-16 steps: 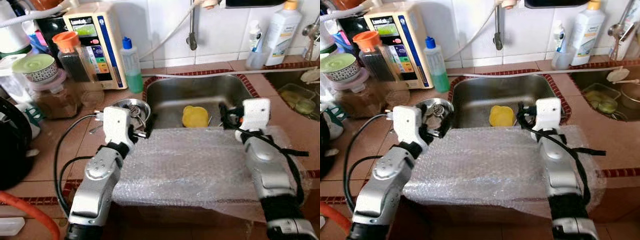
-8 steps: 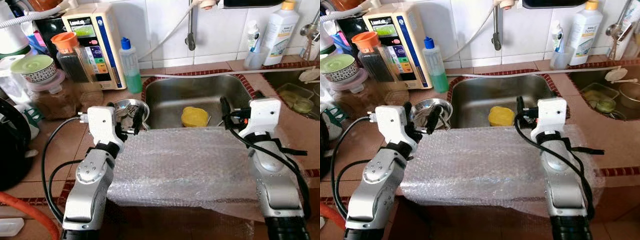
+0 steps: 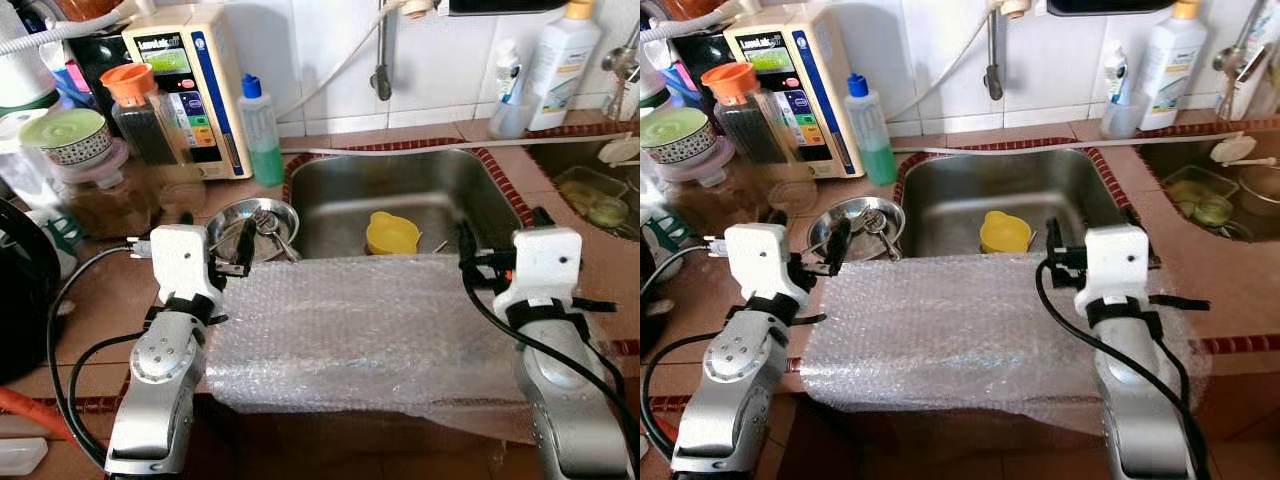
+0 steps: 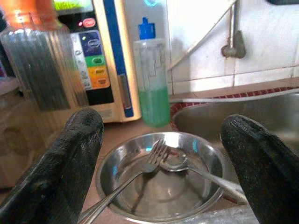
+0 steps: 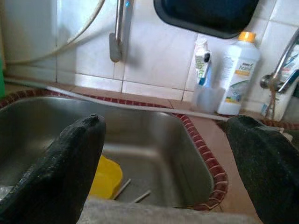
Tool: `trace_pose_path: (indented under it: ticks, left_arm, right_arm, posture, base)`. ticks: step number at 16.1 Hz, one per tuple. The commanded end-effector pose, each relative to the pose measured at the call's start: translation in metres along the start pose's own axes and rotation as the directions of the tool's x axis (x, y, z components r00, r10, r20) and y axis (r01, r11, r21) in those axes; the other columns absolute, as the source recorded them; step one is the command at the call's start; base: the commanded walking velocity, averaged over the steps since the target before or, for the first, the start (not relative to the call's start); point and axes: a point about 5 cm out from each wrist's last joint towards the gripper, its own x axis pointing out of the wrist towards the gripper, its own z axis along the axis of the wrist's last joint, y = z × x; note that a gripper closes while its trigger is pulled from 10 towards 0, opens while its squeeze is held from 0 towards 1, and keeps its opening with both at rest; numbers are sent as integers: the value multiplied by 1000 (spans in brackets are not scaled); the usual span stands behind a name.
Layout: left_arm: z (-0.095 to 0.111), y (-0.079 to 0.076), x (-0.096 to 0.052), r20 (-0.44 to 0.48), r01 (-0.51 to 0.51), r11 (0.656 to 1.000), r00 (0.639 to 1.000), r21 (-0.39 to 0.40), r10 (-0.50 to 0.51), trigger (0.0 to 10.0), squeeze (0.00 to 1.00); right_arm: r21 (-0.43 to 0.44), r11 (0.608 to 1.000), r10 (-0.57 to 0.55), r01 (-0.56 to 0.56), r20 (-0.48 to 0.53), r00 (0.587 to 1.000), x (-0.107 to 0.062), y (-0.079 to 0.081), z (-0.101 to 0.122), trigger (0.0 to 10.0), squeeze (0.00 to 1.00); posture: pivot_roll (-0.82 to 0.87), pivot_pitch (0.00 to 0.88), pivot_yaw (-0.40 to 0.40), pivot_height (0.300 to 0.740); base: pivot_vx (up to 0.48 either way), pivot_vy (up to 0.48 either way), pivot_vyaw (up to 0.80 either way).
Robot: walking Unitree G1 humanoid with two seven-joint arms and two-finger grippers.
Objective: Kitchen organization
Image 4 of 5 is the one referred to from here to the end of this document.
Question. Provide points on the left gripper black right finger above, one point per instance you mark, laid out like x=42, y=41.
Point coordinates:
x=264, y=168

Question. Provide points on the thin white plastic tube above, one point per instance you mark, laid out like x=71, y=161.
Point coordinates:
x=187, y=51

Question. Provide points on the clear bubble wrap sheet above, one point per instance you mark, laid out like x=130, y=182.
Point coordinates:
x=222, y=217

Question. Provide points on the cream water ionizer machine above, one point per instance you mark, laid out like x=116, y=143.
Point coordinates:
x=116, y=58

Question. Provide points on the stainless steel fork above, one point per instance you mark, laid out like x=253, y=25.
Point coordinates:
x=121, y=186

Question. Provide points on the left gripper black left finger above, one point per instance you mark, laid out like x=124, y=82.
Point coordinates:
x=58, y=175

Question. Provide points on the green dish soap bottle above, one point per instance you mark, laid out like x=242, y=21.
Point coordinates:
x=154, y=105

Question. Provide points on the clear ribbed jar orange lid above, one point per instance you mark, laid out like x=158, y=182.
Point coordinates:
x=37, y=70

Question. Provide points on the stainless steel sink basin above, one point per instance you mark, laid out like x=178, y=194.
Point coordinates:
x=203, y=119

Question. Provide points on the round stainless steel bowl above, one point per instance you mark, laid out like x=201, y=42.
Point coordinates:
x=168, y=191

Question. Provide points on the stainless steel spoon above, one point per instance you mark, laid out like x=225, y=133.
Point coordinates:
x=210, y=178

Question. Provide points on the black hanging pan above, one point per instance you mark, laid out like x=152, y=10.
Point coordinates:
x=282, y=2

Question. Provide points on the grey wall tap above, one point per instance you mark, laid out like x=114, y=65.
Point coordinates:
x=239, y=45

